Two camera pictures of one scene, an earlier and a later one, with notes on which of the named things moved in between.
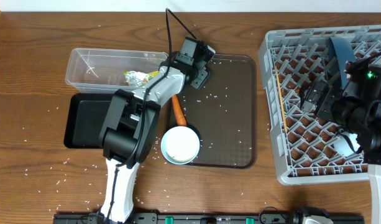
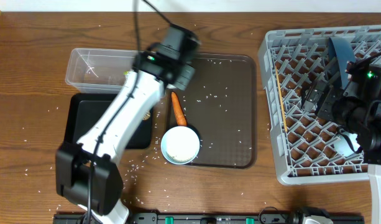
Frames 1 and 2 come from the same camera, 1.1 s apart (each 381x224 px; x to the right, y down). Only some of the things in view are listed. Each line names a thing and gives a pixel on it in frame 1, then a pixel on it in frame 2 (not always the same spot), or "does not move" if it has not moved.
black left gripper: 202,76 -> 184,82
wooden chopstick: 282,101 does not move
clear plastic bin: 102,70 does not move
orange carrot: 179,111 does not move
